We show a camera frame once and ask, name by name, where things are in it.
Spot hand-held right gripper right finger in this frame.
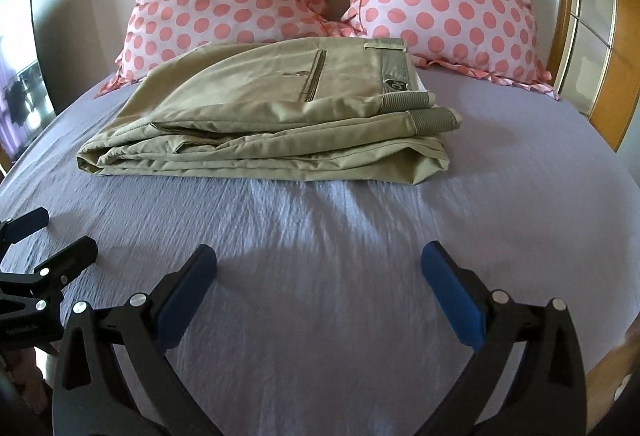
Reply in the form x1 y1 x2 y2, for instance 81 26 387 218
419 241 589 436

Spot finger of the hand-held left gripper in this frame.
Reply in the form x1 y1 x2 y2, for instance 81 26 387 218
0 236 99 317
0 208 51 245

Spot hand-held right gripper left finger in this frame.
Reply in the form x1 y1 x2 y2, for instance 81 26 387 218
52 243 227 436

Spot khaki pants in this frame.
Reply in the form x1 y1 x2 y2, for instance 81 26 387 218
76 36 463 187

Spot purple bed sheet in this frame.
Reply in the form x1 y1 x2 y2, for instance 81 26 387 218
0 63 637 436

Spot wooden headboard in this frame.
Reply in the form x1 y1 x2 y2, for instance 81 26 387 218
542 0 640 154

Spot dark wall picture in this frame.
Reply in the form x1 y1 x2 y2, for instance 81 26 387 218
0 33 57 162

